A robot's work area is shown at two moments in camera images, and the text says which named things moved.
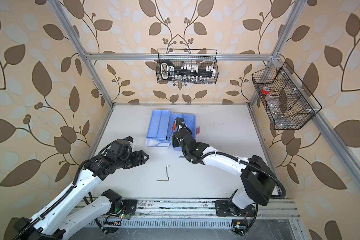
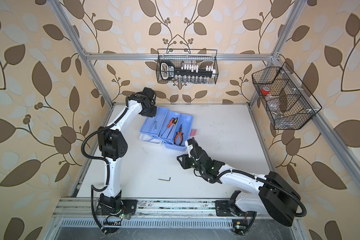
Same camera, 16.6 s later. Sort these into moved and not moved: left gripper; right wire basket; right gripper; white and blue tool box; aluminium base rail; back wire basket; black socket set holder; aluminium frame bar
Moved: right gripper; white and blue tool box; left gripper
Not moved: black socket set holder; aluminium base rail; back wire basket; right wire basket; aluminium frame bar
